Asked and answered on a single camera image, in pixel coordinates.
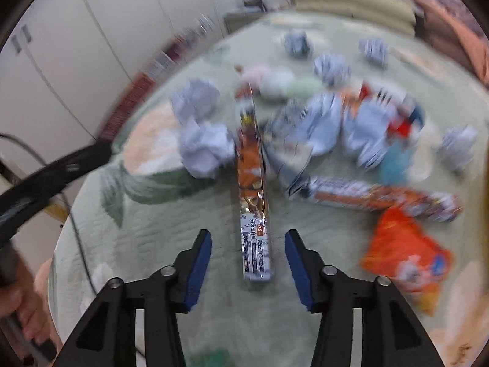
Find red white snack packet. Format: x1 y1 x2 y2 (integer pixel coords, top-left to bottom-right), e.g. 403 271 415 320
361 82 426 139

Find grey nightstand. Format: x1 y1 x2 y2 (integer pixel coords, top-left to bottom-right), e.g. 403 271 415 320
223 9 269 35

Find pale orange printed packet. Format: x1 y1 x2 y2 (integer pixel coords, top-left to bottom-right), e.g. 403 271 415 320
341 86 363 119

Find pink quilt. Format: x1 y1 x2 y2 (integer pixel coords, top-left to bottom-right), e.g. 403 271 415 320
386 0 489 92

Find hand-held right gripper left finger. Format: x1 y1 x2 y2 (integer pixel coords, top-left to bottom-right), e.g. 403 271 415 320
57 229 212 367

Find person's left hand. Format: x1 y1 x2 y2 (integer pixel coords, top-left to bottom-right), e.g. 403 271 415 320
0 258 64 352

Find light blue wrapper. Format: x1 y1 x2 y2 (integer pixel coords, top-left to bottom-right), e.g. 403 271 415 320
380 138 417 185

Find brown quilt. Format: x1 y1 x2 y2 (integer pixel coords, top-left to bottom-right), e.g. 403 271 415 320
416 0 476 81

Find crumpled paper ball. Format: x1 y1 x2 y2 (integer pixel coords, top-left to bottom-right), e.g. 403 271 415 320
342 99 394 171
170 77 221 124
313 54 351 87
302 92 344 156
437 125 478 173
359 38 389 68
179 120 237 179
283 30 313 59

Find long orange silver snack packet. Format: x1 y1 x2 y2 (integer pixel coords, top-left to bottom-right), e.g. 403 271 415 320
307 176 465 223
234 82 276 284

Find pink white green dango plush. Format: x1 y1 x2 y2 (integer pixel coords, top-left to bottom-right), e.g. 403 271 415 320
235 65 325 102

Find white wardrobe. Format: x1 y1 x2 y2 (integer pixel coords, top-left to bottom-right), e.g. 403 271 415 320
0 0 285 276

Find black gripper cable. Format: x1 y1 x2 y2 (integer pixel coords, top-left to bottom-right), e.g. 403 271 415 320
0 134 97 295

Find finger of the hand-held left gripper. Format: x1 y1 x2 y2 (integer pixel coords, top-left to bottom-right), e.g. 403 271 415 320
0 139 113 247

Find folded beige striped quilts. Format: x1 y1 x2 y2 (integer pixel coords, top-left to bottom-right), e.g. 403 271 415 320
293 0 418 38

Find orange snack bag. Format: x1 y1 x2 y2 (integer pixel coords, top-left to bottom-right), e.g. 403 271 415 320
359 206 455 317

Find green floral bedspread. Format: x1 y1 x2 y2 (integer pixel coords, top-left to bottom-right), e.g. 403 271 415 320
48 9 489 367

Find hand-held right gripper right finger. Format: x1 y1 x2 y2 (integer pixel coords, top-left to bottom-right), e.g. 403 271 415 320
285 229 446 367

